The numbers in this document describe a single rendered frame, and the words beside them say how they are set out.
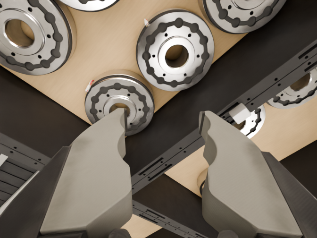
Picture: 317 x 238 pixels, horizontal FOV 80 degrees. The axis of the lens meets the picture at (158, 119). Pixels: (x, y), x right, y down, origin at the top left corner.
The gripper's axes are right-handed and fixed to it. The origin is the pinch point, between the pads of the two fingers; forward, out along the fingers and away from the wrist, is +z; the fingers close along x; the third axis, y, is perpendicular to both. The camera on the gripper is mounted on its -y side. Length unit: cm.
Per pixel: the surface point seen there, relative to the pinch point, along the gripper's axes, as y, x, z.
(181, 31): -3.4, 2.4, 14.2
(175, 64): 0.9, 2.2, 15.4
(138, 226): 48, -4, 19
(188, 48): -1.5, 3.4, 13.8
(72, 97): 6.9, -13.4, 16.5
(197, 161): 22.4, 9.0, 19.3
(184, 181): 28.8, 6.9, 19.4
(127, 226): 47, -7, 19
